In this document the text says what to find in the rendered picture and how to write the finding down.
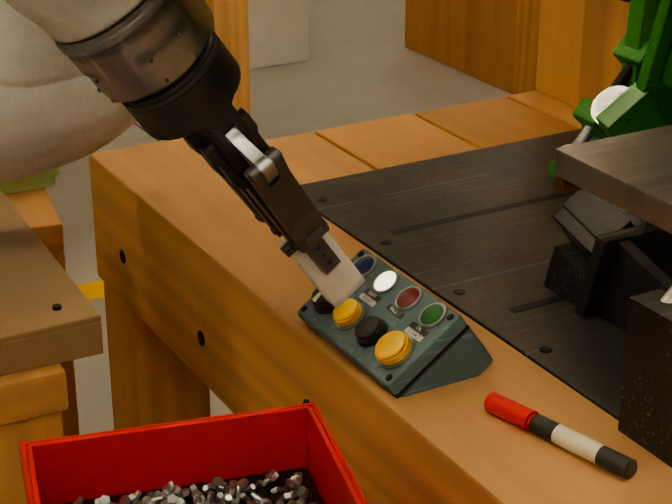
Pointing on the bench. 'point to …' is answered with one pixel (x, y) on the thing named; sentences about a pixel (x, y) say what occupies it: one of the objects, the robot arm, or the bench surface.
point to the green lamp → (431, 314)
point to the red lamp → (407, 297)
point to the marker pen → (560, 435)
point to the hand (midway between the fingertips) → (323, 261)
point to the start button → (392, 347)
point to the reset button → (347, 312)
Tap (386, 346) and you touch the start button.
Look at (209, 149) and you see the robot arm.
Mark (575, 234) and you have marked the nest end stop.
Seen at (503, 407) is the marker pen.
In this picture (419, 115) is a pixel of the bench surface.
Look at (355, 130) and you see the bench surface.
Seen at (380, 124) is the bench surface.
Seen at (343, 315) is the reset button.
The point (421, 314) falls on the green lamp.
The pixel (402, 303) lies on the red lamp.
